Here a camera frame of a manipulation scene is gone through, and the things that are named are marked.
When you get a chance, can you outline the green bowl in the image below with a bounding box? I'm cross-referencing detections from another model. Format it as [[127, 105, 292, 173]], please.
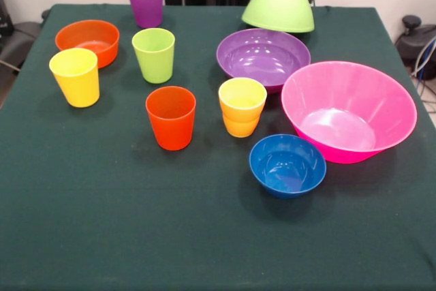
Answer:
[[240, 0, 315, 34]]

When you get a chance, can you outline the purple bowl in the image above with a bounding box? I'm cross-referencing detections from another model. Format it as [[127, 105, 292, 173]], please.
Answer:
[[216, 28, 312, 94]]

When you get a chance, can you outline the pink bowl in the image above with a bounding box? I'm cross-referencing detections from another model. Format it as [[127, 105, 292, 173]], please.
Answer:
[[281, 61, 418, 164]]

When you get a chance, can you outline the yellow ribbed cup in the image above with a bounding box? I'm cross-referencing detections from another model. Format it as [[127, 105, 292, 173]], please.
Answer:
[[218, 76, 268, 138]]

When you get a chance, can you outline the purple cup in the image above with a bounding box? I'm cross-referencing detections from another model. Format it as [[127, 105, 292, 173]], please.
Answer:
[[126, 0, 164, 29]]

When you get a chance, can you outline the green cup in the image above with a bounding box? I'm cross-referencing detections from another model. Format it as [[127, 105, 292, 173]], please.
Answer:
[[131, 27, 176, 85]]

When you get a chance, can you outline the orange cup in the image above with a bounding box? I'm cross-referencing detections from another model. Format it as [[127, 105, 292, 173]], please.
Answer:
[[145, 85, 197, 151]]

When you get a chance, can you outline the blue bowl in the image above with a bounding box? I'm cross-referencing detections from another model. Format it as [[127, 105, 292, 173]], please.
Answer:
[[248, 134, 328, 200]]

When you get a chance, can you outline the orange bowl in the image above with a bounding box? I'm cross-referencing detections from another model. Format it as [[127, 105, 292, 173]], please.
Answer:
[[54, 19, 121, 69]]

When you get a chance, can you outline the tall yellow cup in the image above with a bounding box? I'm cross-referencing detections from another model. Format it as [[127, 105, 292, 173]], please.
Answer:
[[48, 48, 101, 108]]

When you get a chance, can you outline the dark green tablecloth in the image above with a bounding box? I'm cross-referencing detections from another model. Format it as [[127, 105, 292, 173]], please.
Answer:
[[0, 3, 436, 291]]

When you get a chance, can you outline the bundle of cables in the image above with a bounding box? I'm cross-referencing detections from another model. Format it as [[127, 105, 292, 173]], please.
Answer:
[[410, 37, 436, 113]]

